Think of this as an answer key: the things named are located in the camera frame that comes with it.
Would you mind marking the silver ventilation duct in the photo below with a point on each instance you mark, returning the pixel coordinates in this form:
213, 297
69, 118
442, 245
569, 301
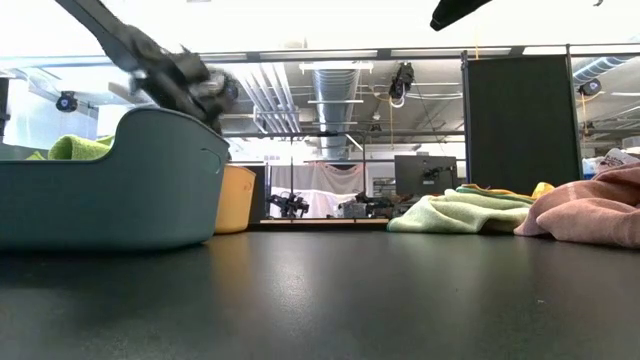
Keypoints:
335, 85

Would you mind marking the grey-blue plastic basket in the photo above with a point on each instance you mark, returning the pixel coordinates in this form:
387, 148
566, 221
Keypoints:
125, 200

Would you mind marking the grey hanging cloth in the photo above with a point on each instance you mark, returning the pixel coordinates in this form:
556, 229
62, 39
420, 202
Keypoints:
320, 177

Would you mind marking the lime green microfiber towel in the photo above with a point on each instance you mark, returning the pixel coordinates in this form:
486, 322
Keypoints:
75, 147

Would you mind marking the orange plastic basket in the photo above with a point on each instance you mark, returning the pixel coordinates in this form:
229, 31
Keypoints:
235, 200

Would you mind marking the pink microfiber towel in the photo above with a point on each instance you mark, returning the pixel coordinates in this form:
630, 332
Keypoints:
590, 215

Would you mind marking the black background robot arm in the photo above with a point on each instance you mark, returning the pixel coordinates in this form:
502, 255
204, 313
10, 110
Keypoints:
289, 204

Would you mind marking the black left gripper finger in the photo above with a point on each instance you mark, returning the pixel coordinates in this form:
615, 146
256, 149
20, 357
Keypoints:
202, 117

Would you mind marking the black overhead frame beam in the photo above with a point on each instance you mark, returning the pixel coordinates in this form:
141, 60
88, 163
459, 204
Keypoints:
320, 54

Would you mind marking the black partition panel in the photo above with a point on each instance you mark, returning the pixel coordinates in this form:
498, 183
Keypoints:
520, 125

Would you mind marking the white printed bag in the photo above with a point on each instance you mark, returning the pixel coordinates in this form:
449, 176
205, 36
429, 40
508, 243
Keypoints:
617, 157

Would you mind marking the pale green microfiber towel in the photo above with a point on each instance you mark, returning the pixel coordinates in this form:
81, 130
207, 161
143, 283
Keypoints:
450, 212

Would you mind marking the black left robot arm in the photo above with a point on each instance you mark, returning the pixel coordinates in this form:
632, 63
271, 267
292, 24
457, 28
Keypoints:
100, 30

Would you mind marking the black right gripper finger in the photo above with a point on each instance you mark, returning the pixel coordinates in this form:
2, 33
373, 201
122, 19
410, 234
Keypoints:
450, 12

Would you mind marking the black hanging ceiling camera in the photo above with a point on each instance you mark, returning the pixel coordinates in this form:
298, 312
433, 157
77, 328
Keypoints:
402, 80
590, 87
66, 101

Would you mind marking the dark computer monitor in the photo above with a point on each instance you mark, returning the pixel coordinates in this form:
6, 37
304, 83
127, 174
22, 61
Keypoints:
415, 175

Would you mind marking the yellow microfiber towel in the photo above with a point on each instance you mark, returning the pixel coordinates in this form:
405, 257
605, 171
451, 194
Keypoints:
542, 190

